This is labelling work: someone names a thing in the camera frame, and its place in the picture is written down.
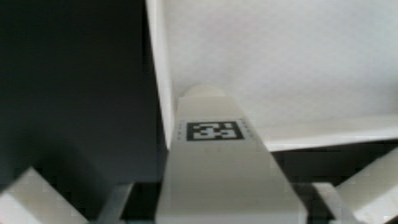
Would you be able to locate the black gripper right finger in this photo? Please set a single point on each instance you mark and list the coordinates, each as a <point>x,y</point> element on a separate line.
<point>328,209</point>

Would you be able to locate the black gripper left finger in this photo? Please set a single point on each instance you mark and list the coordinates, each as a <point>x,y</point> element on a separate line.
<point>130,204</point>

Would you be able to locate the white desk leg with tag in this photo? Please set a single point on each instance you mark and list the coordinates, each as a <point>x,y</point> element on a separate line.
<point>225,186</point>

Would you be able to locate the white desk top tray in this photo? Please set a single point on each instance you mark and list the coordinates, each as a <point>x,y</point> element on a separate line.
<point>301,57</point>

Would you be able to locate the white front fence bar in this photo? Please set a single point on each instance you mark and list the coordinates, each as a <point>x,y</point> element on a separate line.
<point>363,176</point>

